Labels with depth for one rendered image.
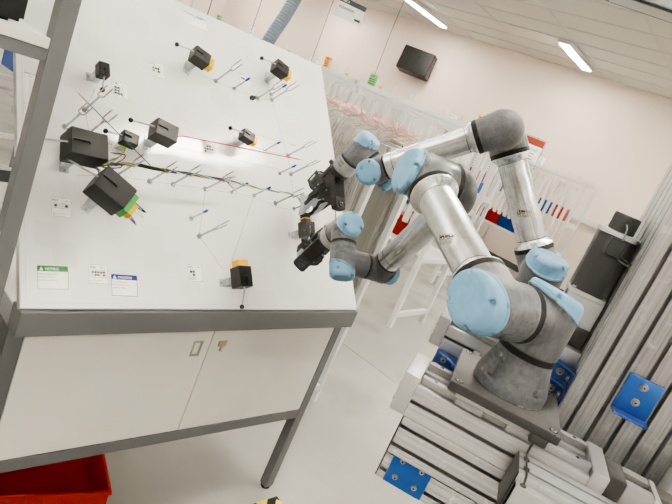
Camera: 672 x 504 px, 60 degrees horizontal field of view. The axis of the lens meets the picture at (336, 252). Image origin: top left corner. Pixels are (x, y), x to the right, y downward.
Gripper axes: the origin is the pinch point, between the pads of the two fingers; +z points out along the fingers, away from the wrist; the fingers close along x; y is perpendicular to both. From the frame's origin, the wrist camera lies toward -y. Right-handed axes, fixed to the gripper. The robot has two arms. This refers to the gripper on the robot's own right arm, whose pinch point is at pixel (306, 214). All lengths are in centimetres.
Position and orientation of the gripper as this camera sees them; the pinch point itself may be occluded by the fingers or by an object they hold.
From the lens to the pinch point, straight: 199.7
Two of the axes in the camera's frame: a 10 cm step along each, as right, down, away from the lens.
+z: -6.4, 6.3, 4.5
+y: -3.7, -7.6, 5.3
